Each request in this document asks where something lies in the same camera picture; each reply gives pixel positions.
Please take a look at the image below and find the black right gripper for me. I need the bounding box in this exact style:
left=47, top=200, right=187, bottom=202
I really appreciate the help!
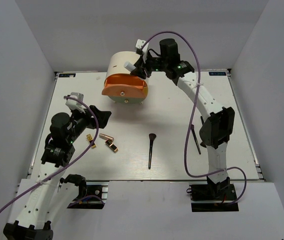
left=130, top=50, right=167, bottom=80

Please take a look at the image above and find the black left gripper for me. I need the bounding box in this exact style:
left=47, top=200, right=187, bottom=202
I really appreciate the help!
left=66, top=105, right=111, bottom=144

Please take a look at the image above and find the lavender white tube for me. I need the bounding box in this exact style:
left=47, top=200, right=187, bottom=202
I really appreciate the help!
left=124, top=61, right=136, bottom=73

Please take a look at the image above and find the cream round drawer organizer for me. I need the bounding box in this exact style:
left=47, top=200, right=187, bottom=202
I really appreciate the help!
left=102, top=51, right=148, bottom=104

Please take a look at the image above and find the black powder brush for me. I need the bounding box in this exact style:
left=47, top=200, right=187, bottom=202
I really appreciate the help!
left=148, top=133, right=157, bottom=170

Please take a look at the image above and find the small black makeup brush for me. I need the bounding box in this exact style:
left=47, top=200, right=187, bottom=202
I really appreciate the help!
left=191, top=124, right=201, bottom=155

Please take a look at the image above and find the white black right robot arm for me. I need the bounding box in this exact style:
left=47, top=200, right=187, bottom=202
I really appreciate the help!
left=124, top=38, right=235, bottom=200

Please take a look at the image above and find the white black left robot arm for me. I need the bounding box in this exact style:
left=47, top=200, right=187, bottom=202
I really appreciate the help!
left=3, top=105, right=111, bottom=240

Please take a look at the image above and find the rose gold lipstick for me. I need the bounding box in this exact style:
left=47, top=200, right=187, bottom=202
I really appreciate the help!
left=99, top=133, right=114, bottom=141

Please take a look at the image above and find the black gold lipstick left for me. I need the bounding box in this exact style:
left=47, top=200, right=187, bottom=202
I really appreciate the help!
left=86, top=134, right=96, bottom=149

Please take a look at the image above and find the black gold lipstick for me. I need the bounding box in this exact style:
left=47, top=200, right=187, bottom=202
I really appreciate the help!
left=86, top=134, right=96, bottom=149
left=105, top=139, right=118, bottom=153

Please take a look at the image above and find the black gold lipstick right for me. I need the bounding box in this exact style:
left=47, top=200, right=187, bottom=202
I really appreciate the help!
left=105, top=139, right=118, bottom=153

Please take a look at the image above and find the black fan brush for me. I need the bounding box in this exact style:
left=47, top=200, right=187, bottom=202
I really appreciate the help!
left=200, top=116, right=206, bottom=148

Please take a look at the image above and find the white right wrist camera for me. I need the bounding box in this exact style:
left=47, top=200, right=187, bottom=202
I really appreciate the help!
left=135, top=39, right=149, bottom=56

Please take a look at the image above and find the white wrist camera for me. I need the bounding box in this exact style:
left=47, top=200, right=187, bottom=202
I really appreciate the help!
left=64, top=92, right=85, bottom=113
left=135, top=39, right=149, bottom=56

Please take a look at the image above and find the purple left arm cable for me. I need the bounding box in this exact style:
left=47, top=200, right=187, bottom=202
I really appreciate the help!
left=0, top=95, right=101, bottom=240

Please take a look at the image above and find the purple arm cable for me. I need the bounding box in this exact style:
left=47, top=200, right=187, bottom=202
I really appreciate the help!
left=141, top=31, right=247, bottom=206
left=0, top=95, right=101, bottom=240

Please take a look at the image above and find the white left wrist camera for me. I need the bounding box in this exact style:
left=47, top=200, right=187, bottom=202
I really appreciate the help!
left=64, top=92, right=85, bottom=113

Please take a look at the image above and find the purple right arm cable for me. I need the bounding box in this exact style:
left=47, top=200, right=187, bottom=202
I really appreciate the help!
left=141, top=31, right=247, bottom=206

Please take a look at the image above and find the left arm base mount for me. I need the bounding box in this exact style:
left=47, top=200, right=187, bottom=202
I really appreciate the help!
left=58, top=174, right=108, bottom=210

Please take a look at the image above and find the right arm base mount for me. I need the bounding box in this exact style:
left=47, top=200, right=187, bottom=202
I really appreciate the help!
left=186, top=184, right=239, bottom=213

